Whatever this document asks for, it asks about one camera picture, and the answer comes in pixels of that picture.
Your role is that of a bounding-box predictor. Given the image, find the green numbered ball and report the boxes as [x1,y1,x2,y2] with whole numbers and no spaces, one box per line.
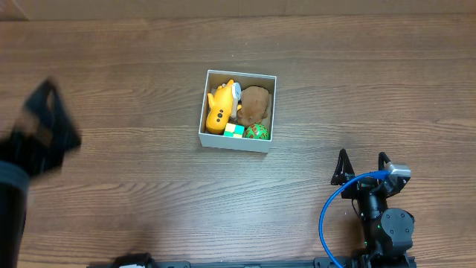
[244,123,270,140]

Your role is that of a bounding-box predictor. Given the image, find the brown plush animal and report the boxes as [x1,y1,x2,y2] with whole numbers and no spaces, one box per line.
[237,86,270,127]

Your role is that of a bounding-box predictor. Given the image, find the multicoloured cube puzzle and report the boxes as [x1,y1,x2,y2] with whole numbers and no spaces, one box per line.
[223,123,245,138]

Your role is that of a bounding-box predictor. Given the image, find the yellow plastic toy figure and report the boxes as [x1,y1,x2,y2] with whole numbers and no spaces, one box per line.
[206,80,241,134]

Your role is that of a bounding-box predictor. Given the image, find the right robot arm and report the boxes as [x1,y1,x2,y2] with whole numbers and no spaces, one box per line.
[331,149,416,267]

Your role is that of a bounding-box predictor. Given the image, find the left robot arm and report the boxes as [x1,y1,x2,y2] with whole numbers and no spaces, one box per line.
[1,78,82,267]

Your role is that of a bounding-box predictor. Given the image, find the white cardboard box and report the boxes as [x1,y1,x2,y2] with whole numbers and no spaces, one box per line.
[199,70,277,153]

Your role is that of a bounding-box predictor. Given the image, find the right blue cable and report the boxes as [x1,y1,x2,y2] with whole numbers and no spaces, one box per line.
[318,170,390,268]

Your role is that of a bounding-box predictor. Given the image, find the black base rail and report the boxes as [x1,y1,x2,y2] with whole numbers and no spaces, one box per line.
[87,252,417,268]

